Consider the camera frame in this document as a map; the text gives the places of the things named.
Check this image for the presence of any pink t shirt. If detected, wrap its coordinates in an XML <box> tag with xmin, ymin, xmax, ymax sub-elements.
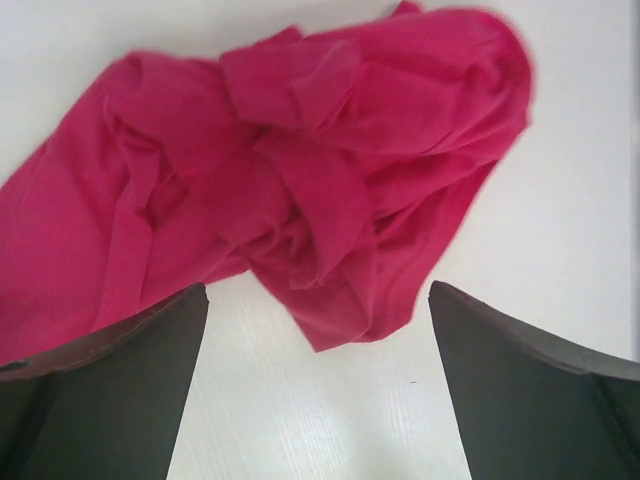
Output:
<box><xmin>1</xmin><ymin>1</ymin><xmax>533</xmax><ymax>364</ymax></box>

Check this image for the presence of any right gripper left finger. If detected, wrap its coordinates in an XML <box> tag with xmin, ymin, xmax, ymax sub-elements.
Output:
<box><xmin>1</xmin><ymin>284</ymin><xmax>208</xmax><ymax>479</ymax></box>

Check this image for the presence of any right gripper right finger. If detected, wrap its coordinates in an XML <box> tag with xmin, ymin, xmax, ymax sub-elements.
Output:
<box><xmin>428</xmin><ymin>282</ymin><xmax>639</xmax><ymax>479</ymax></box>

